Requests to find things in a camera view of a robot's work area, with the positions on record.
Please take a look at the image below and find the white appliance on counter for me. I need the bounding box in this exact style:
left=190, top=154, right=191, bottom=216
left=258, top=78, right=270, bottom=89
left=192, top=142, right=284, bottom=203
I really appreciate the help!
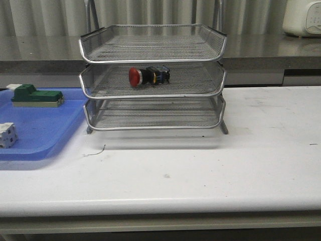
left=282, top=0, right=320, bottom=37

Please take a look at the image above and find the red emergency stop button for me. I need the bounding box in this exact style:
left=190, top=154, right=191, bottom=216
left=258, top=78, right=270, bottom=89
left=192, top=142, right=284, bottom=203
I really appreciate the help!
left=128, top=66, right=170, bottom=87

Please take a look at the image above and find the white electrical switch block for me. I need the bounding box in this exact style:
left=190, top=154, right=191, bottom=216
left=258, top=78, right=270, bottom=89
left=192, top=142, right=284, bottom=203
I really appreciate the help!
left=0, top=123, right=18, bottom=149

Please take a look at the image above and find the grey back counter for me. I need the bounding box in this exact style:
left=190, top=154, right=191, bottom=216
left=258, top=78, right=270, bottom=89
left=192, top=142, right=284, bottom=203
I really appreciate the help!
left=1, top=34, right=320, bottom=88

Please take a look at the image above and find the silver metal rack frame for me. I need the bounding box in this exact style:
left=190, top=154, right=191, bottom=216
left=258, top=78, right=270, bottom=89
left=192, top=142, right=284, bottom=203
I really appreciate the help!
left=84, top=0, right=229, bottom=135

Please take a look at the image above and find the blue plastic tray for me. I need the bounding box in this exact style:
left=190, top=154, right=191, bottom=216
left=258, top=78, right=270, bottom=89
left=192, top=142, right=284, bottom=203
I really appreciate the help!
left=1, top=88, right=87, bottom=161

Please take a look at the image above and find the silver mesh tray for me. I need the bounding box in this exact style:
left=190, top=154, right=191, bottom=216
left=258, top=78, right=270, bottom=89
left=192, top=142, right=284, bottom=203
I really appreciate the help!
left=79, top=24, right=227, bottom=64
left=79, top=62, right=227, bottom=100
left=83, top=95, right=228, bottom=134

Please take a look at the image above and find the green terminal block module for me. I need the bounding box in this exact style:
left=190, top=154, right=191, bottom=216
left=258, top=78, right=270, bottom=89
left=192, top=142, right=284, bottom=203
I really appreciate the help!
left=7, top=84, right=64, bottom=107

